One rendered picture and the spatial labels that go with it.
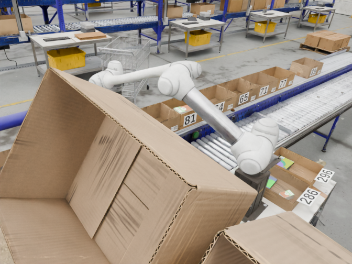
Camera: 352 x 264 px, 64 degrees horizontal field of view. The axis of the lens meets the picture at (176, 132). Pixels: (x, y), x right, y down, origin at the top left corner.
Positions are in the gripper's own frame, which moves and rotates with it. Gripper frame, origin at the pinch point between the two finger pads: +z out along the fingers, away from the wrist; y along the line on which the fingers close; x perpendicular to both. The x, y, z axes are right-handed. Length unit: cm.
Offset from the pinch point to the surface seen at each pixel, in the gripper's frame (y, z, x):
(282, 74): -9, 22, 255
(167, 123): 8.2, 19.1, 43.5
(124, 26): -414, 45, 259
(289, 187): 107, 44, 90
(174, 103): -21, 21, 76
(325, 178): 123, 34, 109
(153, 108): -21, 19, 49
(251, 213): 105, 42, 40
